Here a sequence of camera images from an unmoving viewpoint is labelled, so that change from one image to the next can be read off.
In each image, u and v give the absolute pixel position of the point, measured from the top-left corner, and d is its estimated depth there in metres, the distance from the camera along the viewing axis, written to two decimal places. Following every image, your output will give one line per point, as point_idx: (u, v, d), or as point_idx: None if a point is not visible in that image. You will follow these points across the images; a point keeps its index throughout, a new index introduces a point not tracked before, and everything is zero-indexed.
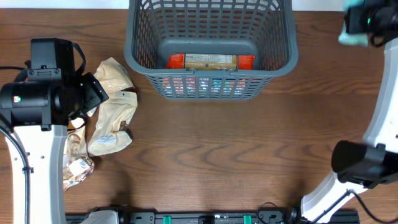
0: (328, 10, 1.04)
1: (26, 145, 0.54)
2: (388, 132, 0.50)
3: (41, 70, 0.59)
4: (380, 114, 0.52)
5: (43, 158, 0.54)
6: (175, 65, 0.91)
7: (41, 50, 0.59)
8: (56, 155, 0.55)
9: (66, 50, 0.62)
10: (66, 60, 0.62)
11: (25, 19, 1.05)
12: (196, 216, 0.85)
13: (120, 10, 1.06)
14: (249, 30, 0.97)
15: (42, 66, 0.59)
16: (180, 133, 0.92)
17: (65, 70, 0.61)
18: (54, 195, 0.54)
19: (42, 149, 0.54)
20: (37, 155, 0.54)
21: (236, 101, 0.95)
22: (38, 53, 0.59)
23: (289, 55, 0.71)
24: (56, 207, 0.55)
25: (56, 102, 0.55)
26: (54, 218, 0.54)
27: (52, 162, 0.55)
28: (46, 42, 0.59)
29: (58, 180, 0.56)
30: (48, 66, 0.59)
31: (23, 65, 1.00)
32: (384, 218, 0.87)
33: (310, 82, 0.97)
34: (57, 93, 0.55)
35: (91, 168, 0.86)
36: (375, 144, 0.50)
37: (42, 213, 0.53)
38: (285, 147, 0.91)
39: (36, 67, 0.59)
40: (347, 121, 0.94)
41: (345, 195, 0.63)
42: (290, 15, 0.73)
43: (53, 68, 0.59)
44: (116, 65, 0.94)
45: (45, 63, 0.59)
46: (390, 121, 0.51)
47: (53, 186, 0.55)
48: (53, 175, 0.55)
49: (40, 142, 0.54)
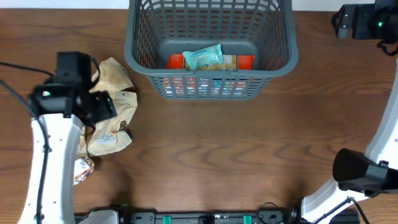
0: (327, 10, 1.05)
1: (49, 127, 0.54)
2: (390, 149, 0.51)
3: (64, 78, 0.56)
4: (382, 134, 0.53)
5: (62, 140, 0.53)
6: (175, 65, 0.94)
7: (63, 58, 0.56)
8: (73, 142, 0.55)
9: (86, 61, 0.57)
10: (87, 70, 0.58)
11: (25, 19, 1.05)
12: (196, 216, 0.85)
13: (120, 11, 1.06)
14: (249, 30, 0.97)
15: (64, 74, 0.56)
16: (180, 134, 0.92)
17: (87, 77, 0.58)
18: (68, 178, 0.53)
19: (62, 132, 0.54)
20: (56, 137, 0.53)
21: (236, 102, 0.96)
22: (61, 60, 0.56)
23: (289, 55, 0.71)
24: (66, 191, 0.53)
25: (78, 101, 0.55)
26: (63, 201, 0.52)
27: (69, 147, 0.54)
28: (68, 53, 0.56)
29: (72, 166, 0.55)
30: (69, 74, 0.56)
31: (22, 65, 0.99)
32: (384, 218, 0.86)
33: (310, 82, 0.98)
34: (79, 94, 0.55)
35: (91, 168, 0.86)
36: (378, 162, 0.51)
37: (53, 194, 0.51)
38: (286, 147, 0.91)
39: (60, 76, 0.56)
40: (347, 121, 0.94)
41: (345, 201, 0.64)
42: (291, 15, 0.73)
43: (76, 77, 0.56)
44: (116, 65, 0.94)
45: (68, 71, 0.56)
46: (395, 139, 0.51)
47: (67, 168, 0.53)
48: (67, 157, 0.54)
49: (61, 127, 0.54)
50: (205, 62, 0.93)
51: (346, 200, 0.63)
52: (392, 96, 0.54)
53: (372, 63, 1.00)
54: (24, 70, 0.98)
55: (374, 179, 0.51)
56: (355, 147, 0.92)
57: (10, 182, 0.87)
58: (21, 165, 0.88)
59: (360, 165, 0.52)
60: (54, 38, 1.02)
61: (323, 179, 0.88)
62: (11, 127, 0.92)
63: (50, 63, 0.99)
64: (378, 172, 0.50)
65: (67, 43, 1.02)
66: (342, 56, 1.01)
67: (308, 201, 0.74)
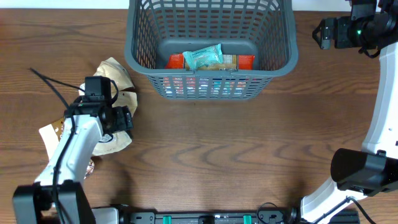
0: (326, 10, 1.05)
1: (79, 119, 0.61)
2: (386, 138, 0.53)
3: (91, 97, 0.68)
4: (377, 126, 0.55)
5: (87, 127, 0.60)
6: (175, 65, 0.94)
7: (91, 83, 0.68)
8: (92, 135, 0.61)
9: (107, 84, 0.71)
10: (107, 91, 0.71)
11: (25, 19, 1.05)
12: (196, 216, 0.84)
13: (121, 11, 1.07)
14: (249, 30, 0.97)
15: (91, 94, 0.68)
16: (180, 133, 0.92)
17: (107, 98, 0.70)
18: (84, 157, 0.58)
19: (88, 121, 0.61)
20: (82, 125, 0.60)
21: (236, 102, 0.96)
22: (87, 84, 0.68)
23: (289, 55, 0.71)
24: (81, 167, 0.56)
25: (102, 116, 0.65)
26: (78, 168, 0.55)
27: (89, 136, 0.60)
28: (94, 78, 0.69)
29: (88, 151, 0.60)
30: (95, 95, 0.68)
31: (21, 65, 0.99)
32: (385, 218, 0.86)
33: (310, 81, 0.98)
34: (104, 108, 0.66)
35: (91, 168, 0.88)
36: (375, 152, 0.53)
37: (70, 161, 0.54)
38: (285, 147, 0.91)
39: (87, 96, 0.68)
40: (347, 121, 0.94)
41: (344, 201, 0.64)
42: (291, 15, 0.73)
43: (99, 96, 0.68)
44: (116, 65, 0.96)
45: (94, 92, 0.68)
46: (389, 129, 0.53)
47: (86, 147, 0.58)
48: (87, 140, 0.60)
49: (87, 119, 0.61)
50: (205, 62, 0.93)
51: (346, 199, 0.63)
52: (381, 90, 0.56)
53: (372, 63, 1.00)
54: (23, 70, 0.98)
55: (373, 172, 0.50)
56: (356, 147, 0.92)
57: (9, 182, 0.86)
58: (20, 165, 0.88)
59: (358, 159, 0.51)
60: (54, 38, 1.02)
61: (323, 178, 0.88)
62: (12, 127, 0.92)
63: (50, 63, 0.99)
64: (377, 163, 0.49)
65: (66, 43, 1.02)
66: (342, 56, 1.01)
67: (308, 200, 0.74)
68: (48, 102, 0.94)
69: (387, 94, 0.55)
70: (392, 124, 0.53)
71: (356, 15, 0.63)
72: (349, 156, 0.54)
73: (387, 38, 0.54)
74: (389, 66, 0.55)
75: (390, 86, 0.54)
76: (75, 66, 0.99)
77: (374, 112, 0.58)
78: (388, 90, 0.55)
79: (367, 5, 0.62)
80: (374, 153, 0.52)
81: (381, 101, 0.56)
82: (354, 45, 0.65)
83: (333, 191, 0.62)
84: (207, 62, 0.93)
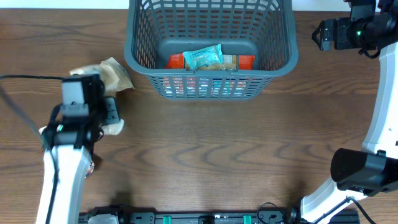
0: (326, 10, 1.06)
1: (61, 159, 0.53)
2: (386, 138, 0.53)
3: (72, 106, 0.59)
4: (377, 126, 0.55)
5: (73, 170, 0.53)
6: (175, 65, 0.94)
7: (69, 88, 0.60)
8: (79, 173, 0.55)
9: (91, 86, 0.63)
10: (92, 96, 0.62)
11: (25, 19, 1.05)
12: (196, 216, 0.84)
13: (122, 11, 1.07)
14: (249, 30, 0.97)
15: (72, 102, 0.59)
16: (180, 133, 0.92)
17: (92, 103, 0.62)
18: (74, 205, 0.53)
19: (71, 163, 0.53)
20: (67, 168, 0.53)
21: (236, 101, 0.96)
22: (66, 89, 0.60)
23: (289, 55, 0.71)
24: (73, 216, 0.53)
25: (87, 135, 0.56)
26: None
27: (77, 181, 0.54)
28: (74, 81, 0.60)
29: (78, 193, 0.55)
30: (76, 103, 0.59)
31: (21, 65, 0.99)
32: (385, 218, 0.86)
33: (310, 82, 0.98)
34: (87, 124, 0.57)
35: (91, 169, 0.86)
36: (375, 152, 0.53)
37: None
38: (285, 147, 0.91)
39: (67, 104, 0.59)
40: (347, 121, 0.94)
41: (344, 201, 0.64)
42: (291, 15, 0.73)
43: (81, 104, 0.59)
44: (116, 65, 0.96)
45: (75, 99, 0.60)
46: (389, 129, 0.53)
47: (74, 195, 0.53)
48: (75, 189, 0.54)
49: (71, 161, 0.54)
50: (204, 62, 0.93)
51: (346, 199, 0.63)
52: (381, 90, 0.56)
53: (372, 63, 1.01)
54: (23, 70, 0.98)
55: (375, 172, 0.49)
56: (356, 146, 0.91)
57: (9, 182, 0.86)
58: (20, 165, 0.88)
59: (358, 159, 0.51)
60: (53, 38, 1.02)
61: (322, 178, 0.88)
62: (12, 127, 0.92)
63: (50, 63, 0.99)
64: (378, 164, 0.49)
65: (66, 42, 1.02)
66: (342, 56, 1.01)
67: (308, 200, 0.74)
68: (48, 102, 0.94)
69: (387, 94, 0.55)
70: (392, 124, 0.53)
71: (356, 17, 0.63)
72: (349, 155, 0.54)
73: (386, 39, 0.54)
74: (388, 68, 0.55)
75: (390, 87, 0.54)
76: (74, 66, 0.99)
77: (374, 112, 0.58)
78: (388, 90, 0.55)
79: (367, 7, 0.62)
80: (374, 153, 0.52)
81: (381, 102, 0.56)
82: (354, 45, 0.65)
83: (333, 191, 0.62)
84: (207, 61, 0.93)
